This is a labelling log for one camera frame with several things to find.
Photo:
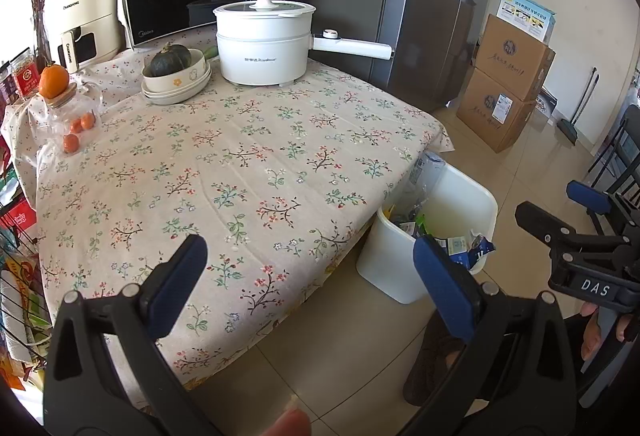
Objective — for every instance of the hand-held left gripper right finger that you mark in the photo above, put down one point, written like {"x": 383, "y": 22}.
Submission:
{"x": 445, "y": 286}

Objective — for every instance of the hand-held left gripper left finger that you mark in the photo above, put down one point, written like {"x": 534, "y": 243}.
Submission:
{"x": 175, "y": 286}

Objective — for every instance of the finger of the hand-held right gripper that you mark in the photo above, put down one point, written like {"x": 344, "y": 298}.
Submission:
{"x": 590, "y": 196}
{"x": 555, "y": 231}

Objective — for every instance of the blue paper box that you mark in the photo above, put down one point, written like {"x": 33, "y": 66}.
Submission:
{"x": 470, "y": 251}

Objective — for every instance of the white plastic bin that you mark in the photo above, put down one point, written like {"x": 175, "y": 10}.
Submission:
{"x": 385, "y": 266}

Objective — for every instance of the clear plastic bottle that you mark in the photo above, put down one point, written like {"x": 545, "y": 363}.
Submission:
{"x": 425, "y": 181}

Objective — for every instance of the person's right hand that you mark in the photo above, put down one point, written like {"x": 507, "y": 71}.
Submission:
{"x": 592, "y": 341}

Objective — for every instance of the person's left hand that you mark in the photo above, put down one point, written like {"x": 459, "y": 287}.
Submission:
{"x": 285, "y": 423}

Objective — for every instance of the black chair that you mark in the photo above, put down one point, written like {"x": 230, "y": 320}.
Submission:
{"x": 617, "y": 150}

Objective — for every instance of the broom with dustpan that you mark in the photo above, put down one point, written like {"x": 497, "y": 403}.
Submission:
{"x": 567, "y": 128}

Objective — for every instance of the brown slipper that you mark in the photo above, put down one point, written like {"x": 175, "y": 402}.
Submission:
{"x": 430, "y": 356}

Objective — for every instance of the small dark box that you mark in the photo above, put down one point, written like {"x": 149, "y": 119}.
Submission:
{"x": 545, "y": 105}

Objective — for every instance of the brown cardboard box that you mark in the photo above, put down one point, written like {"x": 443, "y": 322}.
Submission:
{"x": 492, "y": 115}
{"x": 515, "y": 60}

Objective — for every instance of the red flat box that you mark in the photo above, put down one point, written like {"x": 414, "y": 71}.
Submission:
{"x": 17, "y": 216}

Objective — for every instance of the small orange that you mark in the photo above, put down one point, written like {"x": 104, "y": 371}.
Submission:
{"x": 88, "y": 120}
{"x": 70, "y": 143}
{"x": 76, "y": 126}

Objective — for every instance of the blue white printed box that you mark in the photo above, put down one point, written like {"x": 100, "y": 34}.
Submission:
{"x": 525, "y": 18}

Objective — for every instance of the cream flower print bowl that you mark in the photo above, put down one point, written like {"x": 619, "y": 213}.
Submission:
{"x": 180, "y": 79}

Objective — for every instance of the glass jar with cork lid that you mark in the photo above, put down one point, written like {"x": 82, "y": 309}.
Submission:
{"x": 55, "y": 113}

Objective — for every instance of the dark green pumpkin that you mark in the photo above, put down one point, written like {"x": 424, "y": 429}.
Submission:
{"x": 170, "y": 61}

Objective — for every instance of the green cucumber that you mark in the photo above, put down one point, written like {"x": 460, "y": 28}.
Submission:
{"x": 211, "y": 51}

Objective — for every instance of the large orange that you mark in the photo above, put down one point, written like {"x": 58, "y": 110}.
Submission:
{"x": 53, "y": 81}

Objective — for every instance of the white electric pot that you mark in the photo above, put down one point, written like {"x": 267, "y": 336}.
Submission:
{"x": 260, "y": 55}

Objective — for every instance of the grey refrigerator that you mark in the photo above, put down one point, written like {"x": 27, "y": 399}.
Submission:
{"x": 425, "y": 5}

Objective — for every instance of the red label jar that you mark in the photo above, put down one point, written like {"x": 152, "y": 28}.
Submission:
{"x": 26, "y": 75}

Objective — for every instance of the glass vase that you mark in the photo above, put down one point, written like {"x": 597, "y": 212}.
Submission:
{"x": 42, "y": 40}

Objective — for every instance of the glass pot lid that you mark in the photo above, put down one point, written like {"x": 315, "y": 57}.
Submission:
{"x": 265, "y": 7}

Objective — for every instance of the cream air fryer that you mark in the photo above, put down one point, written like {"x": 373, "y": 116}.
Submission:
{"x": 85, "y": 5}

